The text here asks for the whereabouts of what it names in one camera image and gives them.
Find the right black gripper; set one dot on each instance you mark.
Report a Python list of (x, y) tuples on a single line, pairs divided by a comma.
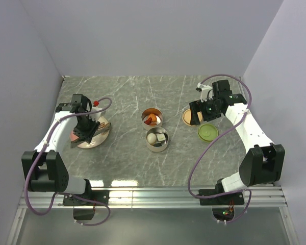
[(197, 106)]

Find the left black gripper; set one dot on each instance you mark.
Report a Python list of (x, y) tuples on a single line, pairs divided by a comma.
[(87, 136)]

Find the orange round lid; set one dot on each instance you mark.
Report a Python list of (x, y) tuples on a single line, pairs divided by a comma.
[(186, 117)]

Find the metal tongs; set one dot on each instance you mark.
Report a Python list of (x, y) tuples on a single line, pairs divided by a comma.
[(99, 130)]

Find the green round lid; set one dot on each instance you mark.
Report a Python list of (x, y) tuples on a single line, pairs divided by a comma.
[(207, 132)]

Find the orange red food pieces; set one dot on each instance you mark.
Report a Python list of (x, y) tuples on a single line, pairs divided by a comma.
[(151, 120)]

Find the white cucumber sushi roll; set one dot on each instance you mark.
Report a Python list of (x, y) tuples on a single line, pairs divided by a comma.
[(161, 137)]

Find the white egg ball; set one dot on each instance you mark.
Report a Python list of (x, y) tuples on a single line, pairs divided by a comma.
[(151, 138)]

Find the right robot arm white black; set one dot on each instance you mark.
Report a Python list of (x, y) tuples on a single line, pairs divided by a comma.
[(264, 159)]

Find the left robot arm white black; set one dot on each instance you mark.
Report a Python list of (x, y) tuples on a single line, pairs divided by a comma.
[(43, 167)]

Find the near steel lunch bowl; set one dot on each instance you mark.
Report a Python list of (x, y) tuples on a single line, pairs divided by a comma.
[(157, 130)]

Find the steel lunch bowl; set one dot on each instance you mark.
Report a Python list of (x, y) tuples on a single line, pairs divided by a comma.
[(157, 130), (147, 112)]

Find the far steel lunch bowl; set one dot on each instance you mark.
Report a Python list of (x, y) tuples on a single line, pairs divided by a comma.
[(147, 112)]

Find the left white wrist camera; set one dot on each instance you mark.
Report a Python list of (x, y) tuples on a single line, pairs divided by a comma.
[(95, 108)]

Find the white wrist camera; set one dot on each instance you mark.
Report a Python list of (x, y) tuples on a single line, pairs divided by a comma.
[(95, 108), (204, 91)]

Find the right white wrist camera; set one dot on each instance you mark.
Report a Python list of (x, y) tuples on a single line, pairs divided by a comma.
[(204, 91)]

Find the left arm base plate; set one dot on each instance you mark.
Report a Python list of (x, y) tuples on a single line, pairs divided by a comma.
[(92, 198)]

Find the aluminium mounting rail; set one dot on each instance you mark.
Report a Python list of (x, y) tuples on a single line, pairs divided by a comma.
[(161, 197)]

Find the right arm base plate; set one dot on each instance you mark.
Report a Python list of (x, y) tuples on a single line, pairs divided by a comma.
[(225, 200)]

